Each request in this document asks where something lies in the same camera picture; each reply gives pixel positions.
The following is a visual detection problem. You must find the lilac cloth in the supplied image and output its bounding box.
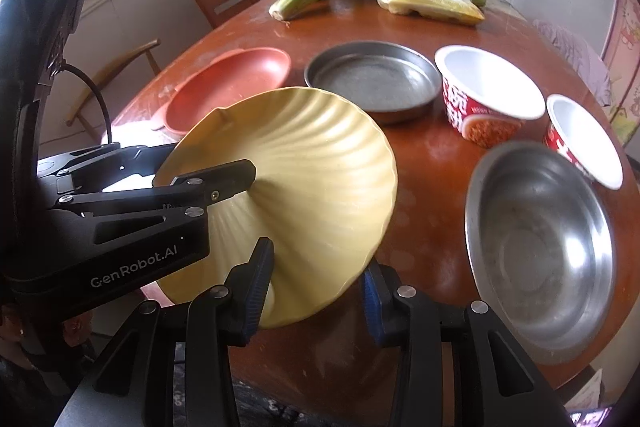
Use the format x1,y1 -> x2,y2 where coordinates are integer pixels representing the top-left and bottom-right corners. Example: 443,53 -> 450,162
535,19 -> 613,108

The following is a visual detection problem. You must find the large stainless steel bowl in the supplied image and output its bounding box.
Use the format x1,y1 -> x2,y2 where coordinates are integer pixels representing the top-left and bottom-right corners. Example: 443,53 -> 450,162
465,140 -> 618,353

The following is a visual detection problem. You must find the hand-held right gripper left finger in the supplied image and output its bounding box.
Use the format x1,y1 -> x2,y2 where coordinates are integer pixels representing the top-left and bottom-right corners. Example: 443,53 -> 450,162
52,237 -> 276,427

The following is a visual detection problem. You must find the wooden armchair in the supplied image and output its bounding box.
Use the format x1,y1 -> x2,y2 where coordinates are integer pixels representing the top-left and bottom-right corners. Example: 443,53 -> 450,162
65,38 -> 163,142

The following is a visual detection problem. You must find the round metal pan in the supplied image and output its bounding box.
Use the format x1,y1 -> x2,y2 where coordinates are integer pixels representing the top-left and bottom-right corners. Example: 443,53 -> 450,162
303,41 -> 443,125

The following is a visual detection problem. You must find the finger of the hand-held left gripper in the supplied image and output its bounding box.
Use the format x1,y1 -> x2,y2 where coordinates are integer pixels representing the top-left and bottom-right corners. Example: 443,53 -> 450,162
37,144 -> 176,195
57,159 -> 257,238

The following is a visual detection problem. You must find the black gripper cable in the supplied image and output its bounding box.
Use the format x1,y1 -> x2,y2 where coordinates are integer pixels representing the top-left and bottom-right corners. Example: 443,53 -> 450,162
60,63 -> 116,148

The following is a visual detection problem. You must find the pink cartoon print cabinet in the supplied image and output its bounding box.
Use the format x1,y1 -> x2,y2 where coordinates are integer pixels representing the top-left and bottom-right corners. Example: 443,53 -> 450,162
600,0 -> 640,138

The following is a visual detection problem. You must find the red white paper bowl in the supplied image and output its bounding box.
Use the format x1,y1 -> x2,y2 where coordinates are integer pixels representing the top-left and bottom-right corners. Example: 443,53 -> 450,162
434,45 -> 547,150
545,94 -> 624,190

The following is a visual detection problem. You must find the yellow ribbed plate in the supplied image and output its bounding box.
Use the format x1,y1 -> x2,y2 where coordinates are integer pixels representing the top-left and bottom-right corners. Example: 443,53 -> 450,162
152,86 -> 398,330

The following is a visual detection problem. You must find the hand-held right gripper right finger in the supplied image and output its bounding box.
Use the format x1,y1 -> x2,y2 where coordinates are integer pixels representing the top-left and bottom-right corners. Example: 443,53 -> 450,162
362,263 -> 573,427

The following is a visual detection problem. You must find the clear bag of yellow food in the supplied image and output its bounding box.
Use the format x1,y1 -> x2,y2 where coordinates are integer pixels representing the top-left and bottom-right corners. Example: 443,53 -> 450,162
376,0 -> 486,26

